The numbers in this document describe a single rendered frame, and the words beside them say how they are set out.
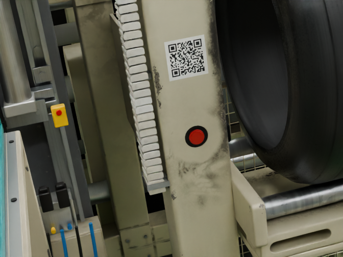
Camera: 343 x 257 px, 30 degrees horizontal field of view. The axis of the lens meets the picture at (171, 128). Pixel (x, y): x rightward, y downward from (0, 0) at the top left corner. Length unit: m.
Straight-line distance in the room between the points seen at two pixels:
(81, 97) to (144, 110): 0.77
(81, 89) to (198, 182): 0.77
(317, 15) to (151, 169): 0.44
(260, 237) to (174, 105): 0.30
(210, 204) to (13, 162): 0.62
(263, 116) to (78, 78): 0.65
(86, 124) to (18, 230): 1.38
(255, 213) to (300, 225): 0.12
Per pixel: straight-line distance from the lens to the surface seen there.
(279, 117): 1.55
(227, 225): 1.35
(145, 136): 1.22
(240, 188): 1.26
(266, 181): 1.57
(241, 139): 1.52
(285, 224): 1.30
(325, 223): 1.31
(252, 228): 1.24
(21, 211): 0.66
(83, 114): 1.98
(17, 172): 0.74
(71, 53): 2.00
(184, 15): 1.15
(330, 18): 1.06
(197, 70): 1.19
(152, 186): 1.26
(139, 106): 1.20
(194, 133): 1.22
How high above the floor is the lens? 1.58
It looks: 24 degrees down
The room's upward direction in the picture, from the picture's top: 8 degrees counter-clockwise
